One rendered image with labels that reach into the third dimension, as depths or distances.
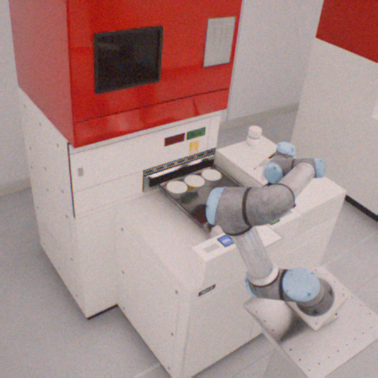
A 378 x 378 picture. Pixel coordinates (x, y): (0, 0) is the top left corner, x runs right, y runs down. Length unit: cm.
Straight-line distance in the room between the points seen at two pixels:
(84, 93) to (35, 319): 151
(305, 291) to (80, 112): 106
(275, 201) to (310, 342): 65
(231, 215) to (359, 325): 79
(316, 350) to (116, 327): 133
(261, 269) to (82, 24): 105
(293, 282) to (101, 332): 140
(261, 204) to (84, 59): 84
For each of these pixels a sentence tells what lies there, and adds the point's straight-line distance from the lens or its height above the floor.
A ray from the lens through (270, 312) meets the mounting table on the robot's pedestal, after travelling 174.
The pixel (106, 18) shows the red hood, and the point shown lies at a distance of 164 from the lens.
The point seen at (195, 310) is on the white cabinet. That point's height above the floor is 67.
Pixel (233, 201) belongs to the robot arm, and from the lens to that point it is 126.
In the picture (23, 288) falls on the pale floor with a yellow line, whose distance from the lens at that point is 291.
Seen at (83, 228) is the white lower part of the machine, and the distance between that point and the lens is 211.
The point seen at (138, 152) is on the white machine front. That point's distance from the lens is 202.
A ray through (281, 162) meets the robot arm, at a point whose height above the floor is 132.
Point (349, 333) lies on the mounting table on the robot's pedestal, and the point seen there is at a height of 82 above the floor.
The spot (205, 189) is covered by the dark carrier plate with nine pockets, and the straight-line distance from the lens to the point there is 213.
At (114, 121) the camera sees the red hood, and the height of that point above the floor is 130.
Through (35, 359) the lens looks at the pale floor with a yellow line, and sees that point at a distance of 258.
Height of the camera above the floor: 214
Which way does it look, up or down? 36 degrees down
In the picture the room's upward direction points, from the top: 6 degrees clockwise
